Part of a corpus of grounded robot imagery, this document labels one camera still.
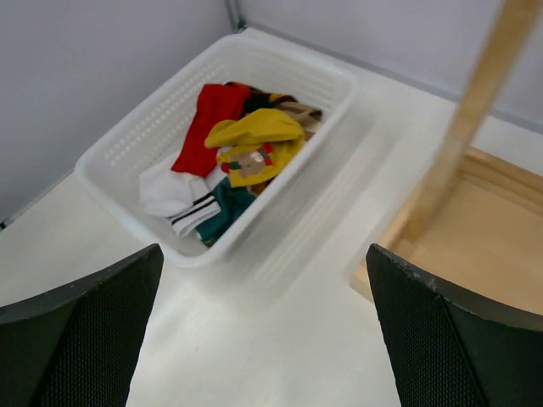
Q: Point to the white sock in basket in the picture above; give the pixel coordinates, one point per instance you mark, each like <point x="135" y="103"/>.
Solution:
<point x="183" y="199"/>

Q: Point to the brown striped sock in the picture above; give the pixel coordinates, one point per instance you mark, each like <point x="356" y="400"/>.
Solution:
<point x="308" y="116"/>

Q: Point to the yellow sock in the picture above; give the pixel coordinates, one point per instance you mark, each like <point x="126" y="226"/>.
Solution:
<point x="257" y="147"/>

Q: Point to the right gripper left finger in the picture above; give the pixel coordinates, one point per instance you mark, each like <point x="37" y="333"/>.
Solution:
<point x="79" y="344"/>

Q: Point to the red sock in basket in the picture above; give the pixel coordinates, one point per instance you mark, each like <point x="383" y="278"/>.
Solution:
<point x="216" y="102"/>

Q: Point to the teal sock in basket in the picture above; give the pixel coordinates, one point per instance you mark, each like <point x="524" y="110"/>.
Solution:
<point x="233" y="201"/>

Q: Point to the wooden drying rack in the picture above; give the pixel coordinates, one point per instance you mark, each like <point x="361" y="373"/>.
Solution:
<point x="475" y="219"/>

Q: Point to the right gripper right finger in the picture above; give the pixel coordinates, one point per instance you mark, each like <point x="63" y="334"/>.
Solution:
<point x="449" y="346"/>

